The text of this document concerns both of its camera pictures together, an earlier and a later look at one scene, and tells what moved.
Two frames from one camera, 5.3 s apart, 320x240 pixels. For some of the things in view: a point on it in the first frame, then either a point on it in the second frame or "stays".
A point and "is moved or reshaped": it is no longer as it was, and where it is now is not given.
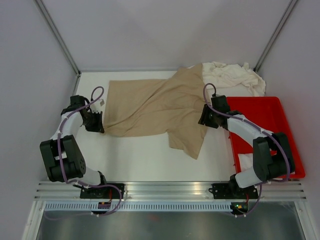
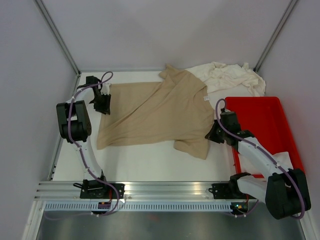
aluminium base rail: [55, 190] stays
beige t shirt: [173, 105] is moved or reshaped
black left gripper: [99, 127] to [105, 109]
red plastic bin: [266, 112] stays
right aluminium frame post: [274, 35] stays
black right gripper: [204, 119] to [211, 135]
